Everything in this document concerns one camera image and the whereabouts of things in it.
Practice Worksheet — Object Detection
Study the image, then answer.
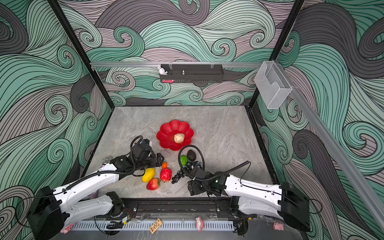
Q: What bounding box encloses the pink pig figurine right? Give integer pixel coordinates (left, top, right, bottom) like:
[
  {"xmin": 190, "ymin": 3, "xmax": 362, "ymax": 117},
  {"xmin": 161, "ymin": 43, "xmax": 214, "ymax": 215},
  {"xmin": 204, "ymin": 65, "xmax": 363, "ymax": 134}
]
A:
[{"xmin": 273, "ymin": 222, "xmax": 284, "ymax": 231}]

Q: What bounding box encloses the dark brown fake avocado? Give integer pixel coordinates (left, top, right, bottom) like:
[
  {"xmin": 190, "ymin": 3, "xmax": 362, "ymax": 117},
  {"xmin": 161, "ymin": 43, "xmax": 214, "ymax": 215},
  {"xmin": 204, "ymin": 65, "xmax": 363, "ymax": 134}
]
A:
[{"xmin": 187, "ymin": 150, "xmax": 197, "ymax": 162}]

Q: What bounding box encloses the pink figurine middle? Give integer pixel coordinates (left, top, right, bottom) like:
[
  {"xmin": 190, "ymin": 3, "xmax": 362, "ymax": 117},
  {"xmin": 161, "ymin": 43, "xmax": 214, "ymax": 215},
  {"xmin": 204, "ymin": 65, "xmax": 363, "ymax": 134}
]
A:
[{"xmin": 196, "ymin": 217, "xmax": 204, "ymax": 232}]

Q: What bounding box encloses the black wall shelf tray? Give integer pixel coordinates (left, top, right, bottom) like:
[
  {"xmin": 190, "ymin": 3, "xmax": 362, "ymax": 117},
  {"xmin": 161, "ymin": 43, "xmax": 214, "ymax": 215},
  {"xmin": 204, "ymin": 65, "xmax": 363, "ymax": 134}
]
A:
[{"xmin": 159, "ymin": 65, "xmax": 224, "ymax": 86}]

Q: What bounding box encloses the aluminium wall rail back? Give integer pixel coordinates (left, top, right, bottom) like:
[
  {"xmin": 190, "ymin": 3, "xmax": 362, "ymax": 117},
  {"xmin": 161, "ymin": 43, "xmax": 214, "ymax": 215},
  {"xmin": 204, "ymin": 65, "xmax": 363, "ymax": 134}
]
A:
[{"xmin": 90, "ymin": 61, "xmax": 263, "ymax": 69}]

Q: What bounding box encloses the green fake lime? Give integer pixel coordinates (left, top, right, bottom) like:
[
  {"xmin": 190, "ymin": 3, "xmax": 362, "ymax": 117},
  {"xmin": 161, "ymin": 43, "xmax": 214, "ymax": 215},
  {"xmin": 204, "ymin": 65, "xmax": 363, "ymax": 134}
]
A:
[{"xmin": 180, "ymin": 155, "xmax": 189, "ymax": 166}]

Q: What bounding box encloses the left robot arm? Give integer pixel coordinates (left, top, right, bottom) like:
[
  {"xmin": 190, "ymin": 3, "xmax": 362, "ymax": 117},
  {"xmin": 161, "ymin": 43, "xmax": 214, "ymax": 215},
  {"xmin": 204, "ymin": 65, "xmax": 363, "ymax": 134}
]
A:
[{"xmin": 27, "ymin": 136, "xmax": 164, "ymax": 240}]

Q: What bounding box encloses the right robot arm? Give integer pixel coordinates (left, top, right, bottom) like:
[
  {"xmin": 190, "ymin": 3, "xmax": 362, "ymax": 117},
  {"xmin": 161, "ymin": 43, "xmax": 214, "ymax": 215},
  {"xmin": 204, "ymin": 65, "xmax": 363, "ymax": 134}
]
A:
[{"xmin": 178, "ymin": 145, "xmax": 324, "ymax": 232}]

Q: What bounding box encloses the red wrinkled fake pepper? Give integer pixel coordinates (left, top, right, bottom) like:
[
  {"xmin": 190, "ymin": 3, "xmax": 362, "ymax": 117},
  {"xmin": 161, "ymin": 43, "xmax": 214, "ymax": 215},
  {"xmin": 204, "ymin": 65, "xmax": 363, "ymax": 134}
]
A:
[{"xmin": 160, "ymin": 168, "xmax": 172, "ymax": 182}]

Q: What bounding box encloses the red fake strawberry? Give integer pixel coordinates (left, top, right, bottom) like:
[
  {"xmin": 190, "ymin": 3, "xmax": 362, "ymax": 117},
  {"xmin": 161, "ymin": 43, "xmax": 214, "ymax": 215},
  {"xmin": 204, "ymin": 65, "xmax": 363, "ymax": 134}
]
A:
[{"xmin": 146, "ymin": 178, "xmax": 161, "ymax": 191}]

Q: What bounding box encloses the aluminium wall rail right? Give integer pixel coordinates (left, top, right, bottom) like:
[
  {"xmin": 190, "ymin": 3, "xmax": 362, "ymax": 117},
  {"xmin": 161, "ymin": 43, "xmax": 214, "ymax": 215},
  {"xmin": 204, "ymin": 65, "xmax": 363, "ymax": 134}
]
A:
[{"xmin": 274, "ymin": 61, "xmax": 384, "ymax": 230}]

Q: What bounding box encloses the white slotted cable duct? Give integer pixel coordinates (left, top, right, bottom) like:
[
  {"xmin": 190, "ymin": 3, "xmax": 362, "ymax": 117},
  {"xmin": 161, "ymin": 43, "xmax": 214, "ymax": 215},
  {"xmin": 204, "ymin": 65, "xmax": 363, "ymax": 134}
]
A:
[{"xmin": 71, "ymin": 220, "xmax": 234, "ymax": 232}]

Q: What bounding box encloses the red flower-shaped fruit bowl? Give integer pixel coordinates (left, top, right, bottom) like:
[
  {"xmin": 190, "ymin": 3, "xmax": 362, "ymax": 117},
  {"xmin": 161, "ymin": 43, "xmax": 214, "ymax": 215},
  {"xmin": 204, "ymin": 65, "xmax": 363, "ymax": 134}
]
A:
[{"xmin": 157, "ymin": 120, "xmax": 194, "ymax": 151}]

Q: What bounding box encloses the purple glitter microphone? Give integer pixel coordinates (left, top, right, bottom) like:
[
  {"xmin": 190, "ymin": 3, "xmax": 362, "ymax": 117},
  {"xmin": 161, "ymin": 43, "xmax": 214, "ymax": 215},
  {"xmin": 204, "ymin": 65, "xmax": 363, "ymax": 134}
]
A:
[{"xmin": 88, "ymin": 156, "xmax": 113, "ymax": 199}]

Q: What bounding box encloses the white rabbit figurine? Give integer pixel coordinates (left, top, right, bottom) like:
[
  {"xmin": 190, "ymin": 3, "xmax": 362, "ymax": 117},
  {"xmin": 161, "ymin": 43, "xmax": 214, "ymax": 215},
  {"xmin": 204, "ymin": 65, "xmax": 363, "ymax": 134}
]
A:
[{"xmin": 157, "ymin": 65, "xmax": 168, "ymax": 75}]

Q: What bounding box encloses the wooden tag sign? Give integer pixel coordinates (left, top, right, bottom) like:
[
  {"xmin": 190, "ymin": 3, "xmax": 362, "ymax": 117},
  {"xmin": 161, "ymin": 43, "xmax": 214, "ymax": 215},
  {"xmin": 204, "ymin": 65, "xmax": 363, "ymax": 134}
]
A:
[{"xmin": 149, "ymin": 219, "xmax": 163, "ymax": 234}]

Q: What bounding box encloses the black fake grape bunch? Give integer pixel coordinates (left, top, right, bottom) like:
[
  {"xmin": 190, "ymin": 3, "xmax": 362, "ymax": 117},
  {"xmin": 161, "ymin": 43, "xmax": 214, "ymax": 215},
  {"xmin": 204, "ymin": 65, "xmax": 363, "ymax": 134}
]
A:
[{"xmin": 171, "ymin": 162, "xmax": 202, "ymax": 184}]

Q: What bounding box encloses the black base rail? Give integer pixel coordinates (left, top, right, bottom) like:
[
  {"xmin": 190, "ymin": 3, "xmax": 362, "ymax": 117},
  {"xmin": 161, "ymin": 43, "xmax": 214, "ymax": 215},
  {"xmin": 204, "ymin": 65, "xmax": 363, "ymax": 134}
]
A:
[{"xmin": 113, "ymin": 197, "xmax": 296, "ymax": 218}]

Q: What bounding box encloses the cream white fake pear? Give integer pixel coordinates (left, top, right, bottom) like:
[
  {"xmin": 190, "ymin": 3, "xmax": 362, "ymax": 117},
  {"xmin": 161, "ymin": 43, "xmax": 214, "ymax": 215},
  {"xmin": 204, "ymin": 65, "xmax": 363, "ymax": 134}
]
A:
[{"xmin": 173, "ymin": 133, "xmax": 185, "ymax": 144}]

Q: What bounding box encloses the aluminium wall rail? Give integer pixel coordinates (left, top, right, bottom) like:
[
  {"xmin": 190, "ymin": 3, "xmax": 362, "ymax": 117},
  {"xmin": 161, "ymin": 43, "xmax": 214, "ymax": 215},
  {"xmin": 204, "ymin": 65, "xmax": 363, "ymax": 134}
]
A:
[
  {"xmin": 274, "ymin": 61, "xmax": 384, "ymax": 230},
  {"xmin": 90, "ymin": 61, "xmax": 263, "ymax": 69}
]

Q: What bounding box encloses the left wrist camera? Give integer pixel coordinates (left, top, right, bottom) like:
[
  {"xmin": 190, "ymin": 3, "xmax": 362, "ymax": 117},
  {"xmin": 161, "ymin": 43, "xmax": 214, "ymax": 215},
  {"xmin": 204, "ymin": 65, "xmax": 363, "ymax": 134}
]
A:
[{"xmin": 141, "ymin": 139, "xmax": 153, "ymax": 147}]

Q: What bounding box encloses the large yellow fake lemon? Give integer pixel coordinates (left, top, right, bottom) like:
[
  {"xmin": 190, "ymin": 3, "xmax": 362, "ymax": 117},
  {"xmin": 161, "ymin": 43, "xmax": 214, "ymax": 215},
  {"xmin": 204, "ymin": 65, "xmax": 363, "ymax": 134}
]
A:
[{"xmin": 142, "ymin": 168, "xmax": 156, "ymax": 183}]

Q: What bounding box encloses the pink plush toy left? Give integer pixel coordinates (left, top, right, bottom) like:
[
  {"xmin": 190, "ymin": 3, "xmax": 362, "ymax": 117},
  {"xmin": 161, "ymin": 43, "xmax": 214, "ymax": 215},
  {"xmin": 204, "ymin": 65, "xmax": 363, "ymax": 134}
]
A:
[{"xmin": 60, "ymin": 224, "xmax": 75, "ymax": 234}]

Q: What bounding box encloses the clear acrylic wall box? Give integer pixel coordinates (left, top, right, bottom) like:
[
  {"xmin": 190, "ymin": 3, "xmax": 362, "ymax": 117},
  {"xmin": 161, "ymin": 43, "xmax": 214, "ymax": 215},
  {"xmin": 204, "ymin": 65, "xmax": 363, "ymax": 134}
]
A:
[{"xmin": 255, "ymin": 61, "xmax": 292, "ymax": 110}]

